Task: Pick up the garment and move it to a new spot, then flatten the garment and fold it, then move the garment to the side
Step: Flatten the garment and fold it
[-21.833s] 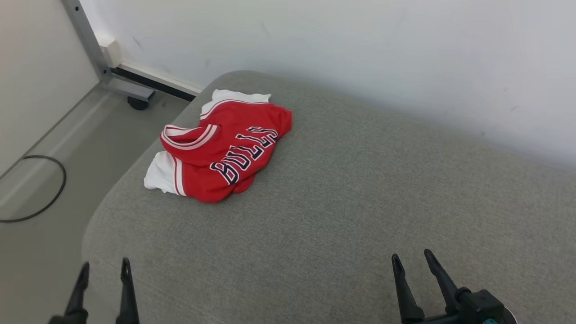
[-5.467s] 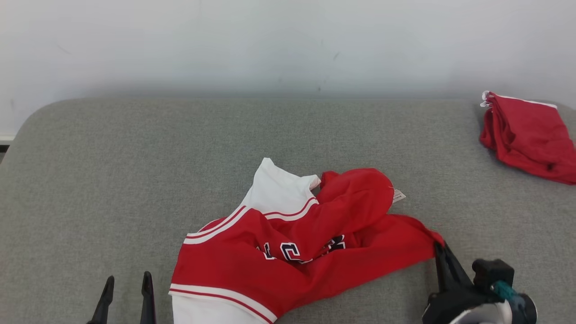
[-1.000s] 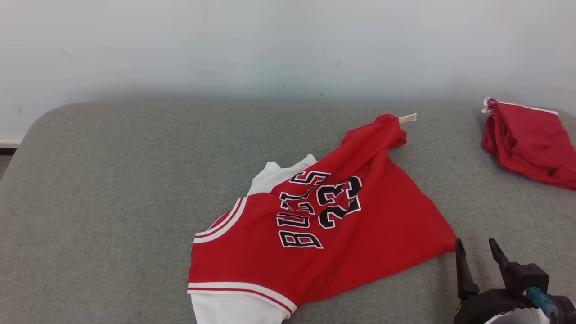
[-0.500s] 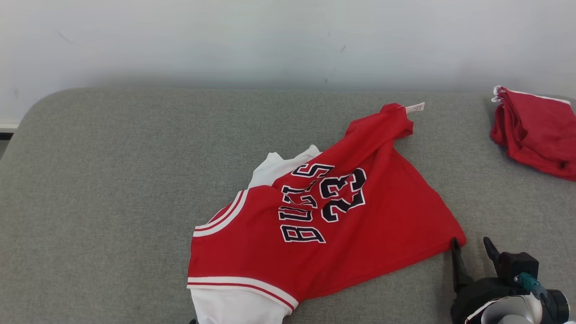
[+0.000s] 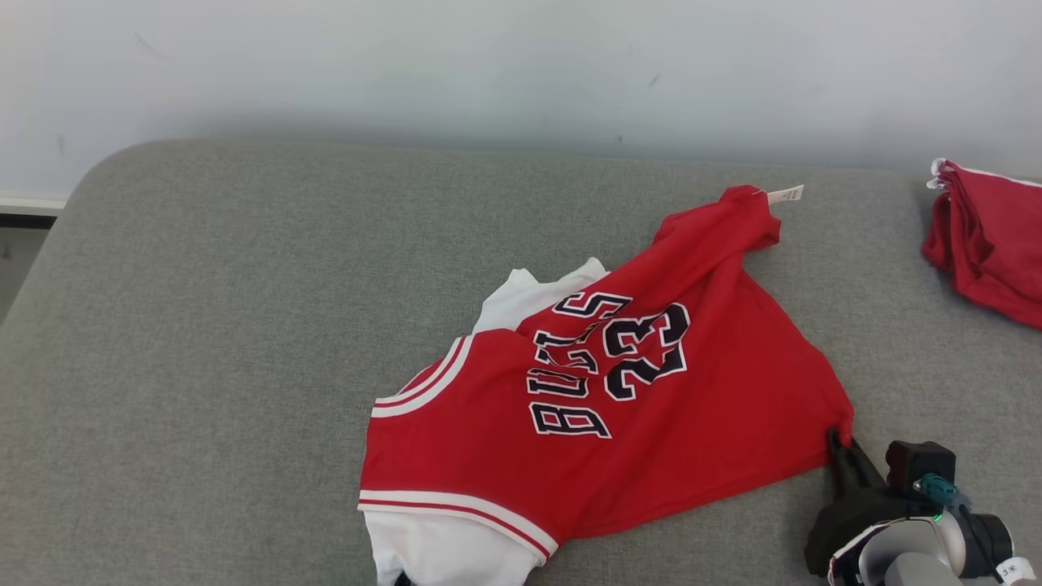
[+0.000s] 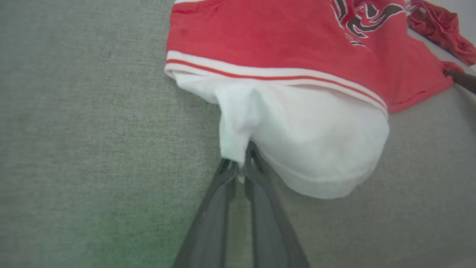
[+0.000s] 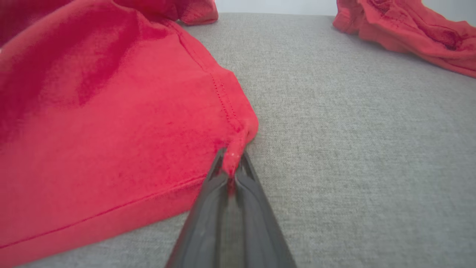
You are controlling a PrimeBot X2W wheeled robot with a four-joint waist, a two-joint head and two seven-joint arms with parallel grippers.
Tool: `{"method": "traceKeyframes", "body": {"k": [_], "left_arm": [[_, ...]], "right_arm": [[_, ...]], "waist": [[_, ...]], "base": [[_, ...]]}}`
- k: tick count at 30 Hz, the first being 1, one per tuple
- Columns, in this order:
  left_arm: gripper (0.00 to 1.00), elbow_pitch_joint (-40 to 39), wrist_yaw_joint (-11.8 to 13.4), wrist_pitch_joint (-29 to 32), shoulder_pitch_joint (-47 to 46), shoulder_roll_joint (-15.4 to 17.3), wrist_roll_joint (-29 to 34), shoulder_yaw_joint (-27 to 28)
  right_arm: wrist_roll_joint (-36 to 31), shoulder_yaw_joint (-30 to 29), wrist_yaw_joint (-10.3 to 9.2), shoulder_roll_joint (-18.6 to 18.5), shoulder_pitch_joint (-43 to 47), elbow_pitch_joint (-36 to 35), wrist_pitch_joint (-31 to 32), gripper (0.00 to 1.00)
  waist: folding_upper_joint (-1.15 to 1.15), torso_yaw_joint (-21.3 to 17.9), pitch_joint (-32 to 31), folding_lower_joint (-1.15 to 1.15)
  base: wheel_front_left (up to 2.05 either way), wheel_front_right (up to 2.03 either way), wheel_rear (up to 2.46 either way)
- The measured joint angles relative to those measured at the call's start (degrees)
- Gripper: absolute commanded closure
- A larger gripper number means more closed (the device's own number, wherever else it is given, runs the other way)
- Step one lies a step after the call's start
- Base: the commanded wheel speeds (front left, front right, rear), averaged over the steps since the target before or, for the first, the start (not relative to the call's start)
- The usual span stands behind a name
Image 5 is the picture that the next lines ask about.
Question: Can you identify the plain red shorts white trim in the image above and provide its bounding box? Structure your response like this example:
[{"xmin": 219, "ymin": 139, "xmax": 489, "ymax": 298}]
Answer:
[{"xmin": 922, "ymin": 158, "xmax": 1042, "ymax": 330}]

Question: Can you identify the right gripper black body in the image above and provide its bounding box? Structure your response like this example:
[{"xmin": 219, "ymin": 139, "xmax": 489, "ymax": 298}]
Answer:
[{"xmin": 804, "ymin": 485, "xmax": 913, "ymax": 580}]

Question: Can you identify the teal plug black camera cable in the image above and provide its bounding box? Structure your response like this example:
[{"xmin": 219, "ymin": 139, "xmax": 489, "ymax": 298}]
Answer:
[{"xmin": 913, "ymin": 474, "xmax": 1006, "ymax": 583}]

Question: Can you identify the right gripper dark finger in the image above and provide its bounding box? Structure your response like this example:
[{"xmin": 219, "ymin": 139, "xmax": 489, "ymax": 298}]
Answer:
[
  {"xmin": 827, "ymin": 429, "xmax": 856, "ymax": 494},
  {"xmin": 845, "ymin": 439, "xmax": 887, "ymax": 492}
]

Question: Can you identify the white skirting board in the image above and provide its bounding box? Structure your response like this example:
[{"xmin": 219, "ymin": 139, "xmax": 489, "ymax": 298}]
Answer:
[{"xmin": 0, "ymin": 194, "xmax": 68, "ymax": 230}]

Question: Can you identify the red Bulls 23 jersey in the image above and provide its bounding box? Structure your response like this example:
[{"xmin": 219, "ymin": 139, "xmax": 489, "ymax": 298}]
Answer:
[{"xmin": 357, "ymin": 184, "xmax": 856, "ymax": 586}]

